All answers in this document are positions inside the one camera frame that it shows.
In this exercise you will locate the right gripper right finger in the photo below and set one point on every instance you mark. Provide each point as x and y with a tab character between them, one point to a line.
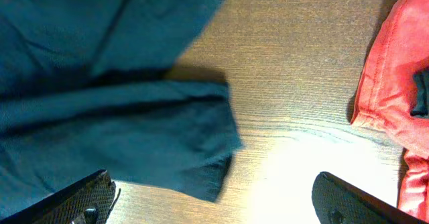
335	201

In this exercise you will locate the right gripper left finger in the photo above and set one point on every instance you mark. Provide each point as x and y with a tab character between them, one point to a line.
90	200

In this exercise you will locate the dark teal shorts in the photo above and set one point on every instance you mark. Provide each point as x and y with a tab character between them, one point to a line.
84	88

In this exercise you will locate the red garment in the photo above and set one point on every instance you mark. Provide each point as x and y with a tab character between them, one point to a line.
386	94

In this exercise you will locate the navy garment in pile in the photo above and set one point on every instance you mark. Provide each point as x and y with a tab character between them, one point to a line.
421	107

